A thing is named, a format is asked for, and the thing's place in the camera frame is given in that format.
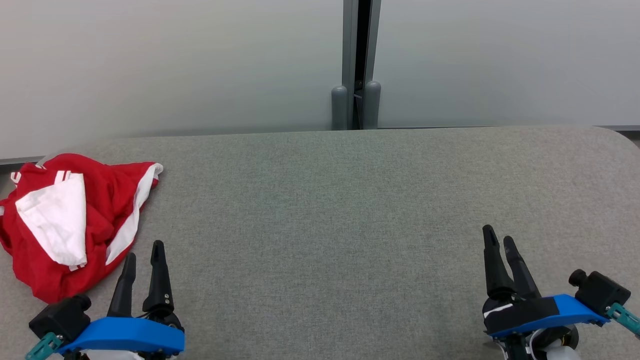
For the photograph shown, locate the grey rounded post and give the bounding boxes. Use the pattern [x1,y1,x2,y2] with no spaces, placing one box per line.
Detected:
[331,86,349,131]
[363,81,382,130]

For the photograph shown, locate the grey metal door frame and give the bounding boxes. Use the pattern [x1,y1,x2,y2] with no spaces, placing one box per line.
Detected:
[342,0,382,131]

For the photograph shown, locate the red shorts with white stripe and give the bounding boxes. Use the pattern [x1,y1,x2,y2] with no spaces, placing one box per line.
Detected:
[75,159,164,296]

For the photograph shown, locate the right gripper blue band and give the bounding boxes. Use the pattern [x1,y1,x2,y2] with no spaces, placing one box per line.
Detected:
[482,225,611,360]

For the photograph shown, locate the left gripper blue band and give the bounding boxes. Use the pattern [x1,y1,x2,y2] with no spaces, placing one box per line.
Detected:
[57,240,186,360]

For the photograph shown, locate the red shirt with white sleeves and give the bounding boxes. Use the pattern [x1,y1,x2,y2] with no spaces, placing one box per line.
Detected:
[0,153,121,304]

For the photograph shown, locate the cable with teal plug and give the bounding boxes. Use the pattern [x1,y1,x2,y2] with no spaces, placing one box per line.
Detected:
[606,302,640,337]
[25,332,64,360]

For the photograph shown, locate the right cable with teal plug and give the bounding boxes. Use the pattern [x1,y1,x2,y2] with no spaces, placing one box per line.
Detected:
[606,302,640,337]

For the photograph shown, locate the left cable with teal plug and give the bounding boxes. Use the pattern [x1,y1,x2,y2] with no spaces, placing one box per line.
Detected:
[25,332,64,360]

